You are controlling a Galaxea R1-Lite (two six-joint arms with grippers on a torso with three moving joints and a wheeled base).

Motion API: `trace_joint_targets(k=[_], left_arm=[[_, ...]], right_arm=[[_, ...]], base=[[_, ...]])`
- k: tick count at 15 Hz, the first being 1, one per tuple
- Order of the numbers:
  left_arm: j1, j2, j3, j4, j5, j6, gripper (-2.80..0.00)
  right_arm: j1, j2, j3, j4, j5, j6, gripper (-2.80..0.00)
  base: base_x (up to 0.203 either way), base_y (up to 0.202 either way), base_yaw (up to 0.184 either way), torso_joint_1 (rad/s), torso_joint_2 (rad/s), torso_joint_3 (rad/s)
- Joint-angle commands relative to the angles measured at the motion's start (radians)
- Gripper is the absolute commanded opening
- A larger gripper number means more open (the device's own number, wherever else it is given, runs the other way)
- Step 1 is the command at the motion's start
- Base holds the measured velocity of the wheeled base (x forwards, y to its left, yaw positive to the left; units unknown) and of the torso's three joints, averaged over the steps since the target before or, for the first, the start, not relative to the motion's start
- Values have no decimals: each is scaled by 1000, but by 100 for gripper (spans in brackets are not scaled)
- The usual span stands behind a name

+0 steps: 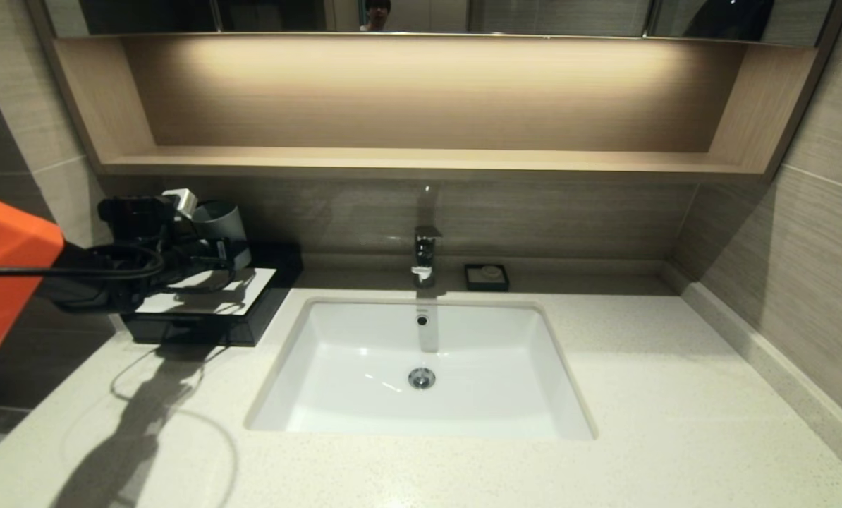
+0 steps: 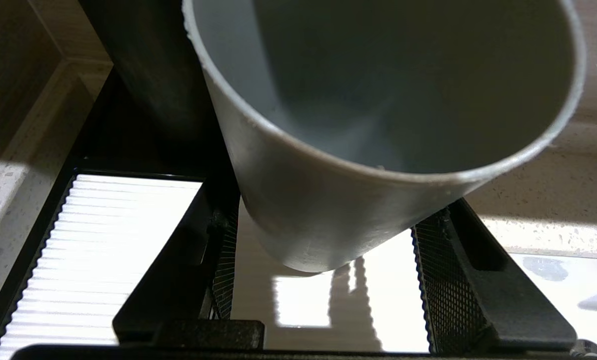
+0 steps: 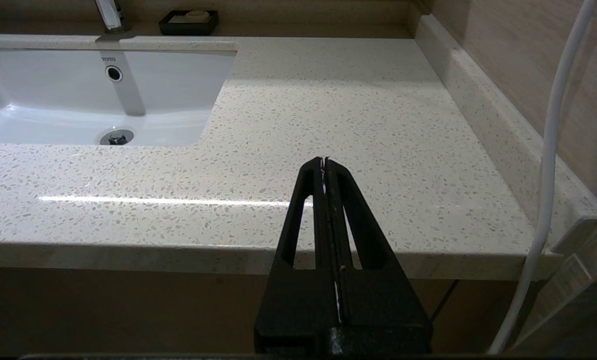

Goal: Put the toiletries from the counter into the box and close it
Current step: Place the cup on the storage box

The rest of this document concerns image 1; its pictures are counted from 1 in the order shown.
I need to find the grey plastic cup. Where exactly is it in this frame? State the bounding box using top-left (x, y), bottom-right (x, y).
top-left (194, 200), bottom-right (252, 271)

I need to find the black box drawer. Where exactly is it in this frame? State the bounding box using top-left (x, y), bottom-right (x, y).
top-left (123, 316), bottom-right (256, 348)

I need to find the black box with white top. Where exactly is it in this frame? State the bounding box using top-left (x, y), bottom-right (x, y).
top-left (121, 242), bottom-right (304, 348)

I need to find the white sink basin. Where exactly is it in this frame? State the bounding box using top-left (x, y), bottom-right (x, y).
top-left (248, 296), bottom-right (597, 442)

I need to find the chrome faucet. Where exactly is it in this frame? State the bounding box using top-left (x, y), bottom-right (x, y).
top-left (412, 186), bottom-right (444, 289)

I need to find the black soap dish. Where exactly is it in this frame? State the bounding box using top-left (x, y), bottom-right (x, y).
top-left (463, 263), bottom-right (510, 293)

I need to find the mirror cabinet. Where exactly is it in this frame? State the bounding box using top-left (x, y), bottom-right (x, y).
top-left (44, 0), bottom-right (836, 49)

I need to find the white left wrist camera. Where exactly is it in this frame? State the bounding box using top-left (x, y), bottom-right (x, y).
top-left (161, 188), bottom-right (199, 221)

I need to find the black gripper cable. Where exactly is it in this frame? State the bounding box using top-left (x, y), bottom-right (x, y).
top-left (0, 243), bottom-right (238, 294)

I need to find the wooden wall shelf niche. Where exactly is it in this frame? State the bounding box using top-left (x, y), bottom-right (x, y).
top-left (28, 0), bottom-right (842, 184)

